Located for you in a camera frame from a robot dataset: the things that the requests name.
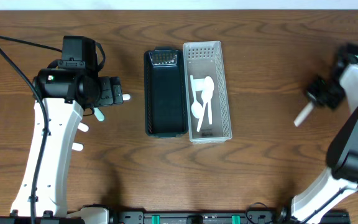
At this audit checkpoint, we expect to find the thick white plastic spoon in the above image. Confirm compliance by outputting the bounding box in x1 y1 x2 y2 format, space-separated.
122 94 131 101

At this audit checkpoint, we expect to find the white plastic fork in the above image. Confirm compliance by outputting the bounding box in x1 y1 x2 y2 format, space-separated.
72 142 84 151
78 123 90 133

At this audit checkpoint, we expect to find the thin white spoon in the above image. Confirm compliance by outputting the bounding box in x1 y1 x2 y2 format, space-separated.
190 75 202 119
197 89 213 132
293 102 314 127
204 76 214 124

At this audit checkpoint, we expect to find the dark green plastic basket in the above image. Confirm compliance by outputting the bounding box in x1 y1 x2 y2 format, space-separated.
144 47 188 138

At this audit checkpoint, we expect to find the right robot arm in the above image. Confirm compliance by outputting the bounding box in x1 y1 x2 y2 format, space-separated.
276 44 358 223

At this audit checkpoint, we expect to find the white label in basket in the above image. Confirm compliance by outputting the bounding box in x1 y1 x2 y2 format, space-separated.
193 78 204 91

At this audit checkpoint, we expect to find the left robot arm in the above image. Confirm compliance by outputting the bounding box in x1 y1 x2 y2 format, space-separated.
11 35 124 217

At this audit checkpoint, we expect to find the clear white plastic basket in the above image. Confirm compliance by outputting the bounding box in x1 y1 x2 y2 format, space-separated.
183 40 232 144

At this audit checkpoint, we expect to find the mint green plastic fork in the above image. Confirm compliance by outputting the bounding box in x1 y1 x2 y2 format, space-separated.
94 108 105 122

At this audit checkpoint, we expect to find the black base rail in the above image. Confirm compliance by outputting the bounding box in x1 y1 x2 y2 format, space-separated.
0 210 351 224

